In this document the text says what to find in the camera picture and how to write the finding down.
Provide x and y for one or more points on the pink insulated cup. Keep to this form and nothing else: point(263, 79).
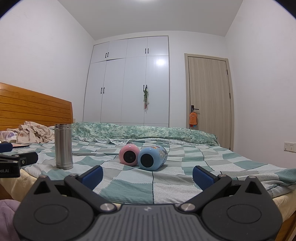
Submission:
point(128, 154)

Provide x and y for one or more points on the blue cartoon insulated cup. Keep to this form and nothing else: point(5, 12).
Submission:
point(152, 158)

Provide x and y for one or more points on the crumpled beige floral clothing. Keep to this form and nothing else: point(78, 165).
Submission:
point(28, 133)

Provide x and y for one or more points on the wooden orange headboard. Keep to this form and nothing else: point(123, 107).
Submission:
point(19, 105)

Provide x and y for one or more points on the light wooden door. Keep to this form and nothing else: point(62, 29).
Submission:
point(209, 88)

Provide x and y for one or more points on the green hanging ornament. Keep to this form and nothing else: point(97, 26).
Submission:
point(146, 97)

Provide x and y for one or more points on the white built-in wardrobe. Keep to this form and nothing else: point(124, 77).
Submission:
point(117, 73)

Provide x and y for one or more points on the smartphone on bed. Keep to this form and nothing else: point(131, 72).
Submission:
point(20, 145)

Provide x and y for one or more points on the purple garment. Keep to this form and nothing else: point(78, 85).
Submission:
point(7, 230)

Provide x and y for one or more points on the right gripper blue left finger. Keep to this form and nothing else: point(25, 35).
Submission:
point(81, 186)

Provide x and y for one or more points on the orange hanging pouch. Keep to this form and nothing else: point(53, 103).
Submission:
point(193, 119)

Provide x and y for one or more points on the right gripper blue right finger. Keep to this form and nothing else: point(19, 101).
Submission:
point(212, 187)

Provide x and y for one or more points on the black door handle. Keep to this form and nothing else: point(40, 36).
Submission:
point(193, 108)

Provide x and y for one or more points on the checkered green bed sheet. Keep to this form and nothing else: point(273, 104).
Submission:
point(171, 183)

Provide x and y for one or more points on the tall stainless steel cup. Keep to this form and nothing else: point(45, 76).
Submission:
point(63, 146)

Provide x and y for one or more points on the white wall socket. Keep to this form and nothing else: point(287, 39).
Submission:
point(290, 147)

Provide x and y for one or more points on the green floral duvet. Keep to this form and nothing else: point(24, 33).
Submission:
point(99, 132)

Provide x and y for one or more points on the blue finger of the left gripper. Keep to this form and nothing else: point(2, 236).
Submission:
point(5, 147)
point(22, 159)

